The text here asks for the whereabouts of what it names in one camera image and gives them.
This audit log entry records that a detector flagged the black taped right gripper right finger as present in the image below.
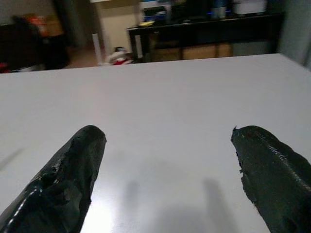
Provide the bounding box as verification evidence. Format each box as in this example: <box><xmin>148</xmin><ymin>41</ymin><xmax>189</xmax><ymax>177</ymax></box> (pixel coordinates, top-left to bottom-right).
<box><xmin>230</xmin><ymin>125</ymin><xmax>311</xmax><ymax>233</ymax></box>

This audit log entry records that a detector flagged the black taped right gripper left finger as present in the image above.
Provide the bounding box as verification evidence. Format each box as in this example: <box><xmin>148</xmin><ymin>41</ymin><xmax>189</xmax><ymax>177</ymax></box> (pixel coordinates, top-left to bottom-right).
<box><xmin>0</xmin><ymin>125</ymin><xmax>107</xmax><ymax>233</ymax></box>

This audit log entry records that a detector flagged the white and red bag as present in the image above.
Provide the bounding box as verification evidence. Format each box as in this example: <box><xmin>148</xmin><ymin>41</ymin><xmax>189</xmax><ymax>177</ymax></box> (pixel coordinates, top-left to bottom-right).
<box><xmin>106</xmin><ymin>46</ymin><xmax>134</xmax><ymax>66</ymax></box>

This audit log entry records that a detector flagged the white upright tube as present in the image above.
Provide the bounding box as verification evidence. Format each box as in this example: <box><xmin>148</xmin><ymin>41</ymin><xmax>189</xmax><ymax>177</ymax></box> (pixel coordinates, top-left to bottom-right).
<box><xmin>92</xmin><ymin>33</ymin><xmax>101</xmax><ymax>66</ymax></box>

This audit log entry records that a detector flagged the dark low cabinet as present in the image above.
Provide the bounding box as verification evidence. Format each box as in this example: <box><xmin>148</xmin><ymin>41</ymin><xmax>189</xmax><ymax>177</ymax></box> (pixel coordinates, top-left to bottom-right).
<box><xmin>0</xmin><ymin>23</ymin><xmax>70</xmax><ymax>72</ymax></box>

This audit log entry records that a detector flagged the black sideboard cabinet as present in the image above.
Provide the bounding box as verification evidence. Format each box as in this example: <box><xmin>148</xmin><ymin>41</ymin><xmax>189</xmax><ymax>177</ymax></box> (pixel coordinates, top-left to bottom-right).
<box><xmin>126</xmin><ymin>12</ymin><xmax>285</xmax><ymax>63</ymax></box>

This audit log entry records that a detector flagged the orange box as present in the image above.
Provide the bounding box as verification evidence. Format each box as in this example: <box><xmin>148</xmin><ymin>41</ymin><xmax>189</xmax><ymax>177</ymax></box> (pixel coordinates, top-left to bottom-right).
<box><xmin>24</xmin><ymin>15</ymin><xmax>61</xmax><ymax>37</ymax></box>

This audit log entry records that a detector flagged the white rice cooker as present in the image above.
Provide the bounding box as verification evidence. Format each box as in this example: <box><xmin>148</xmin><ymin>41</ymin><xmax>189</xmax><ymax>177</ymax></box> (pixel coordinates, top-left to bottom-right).
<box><xmin>232</xmin><ymin>0</ymin><xmax>267</xmax><ymax>15</ymax></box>

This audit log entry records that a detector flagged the blue bottle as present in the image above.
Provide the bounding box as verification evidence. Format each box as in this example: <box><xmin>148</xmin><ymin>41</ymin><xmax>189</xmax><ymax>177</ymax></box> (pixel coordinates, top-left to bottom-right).
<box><xmin>210</xmin><ymin>0</ymin><xmax>228</xmax><ymax>19</ymax></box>

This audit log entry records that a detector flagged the blue and white box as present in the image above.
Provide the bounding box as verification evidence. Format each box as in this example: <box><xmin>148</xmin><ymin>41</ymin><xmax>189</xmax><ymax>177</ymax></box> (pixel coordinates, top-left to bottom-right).
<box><xmin>140</xmin><ymin>0</ymin><xmax>172</xmax><ymax>24</ymax></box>

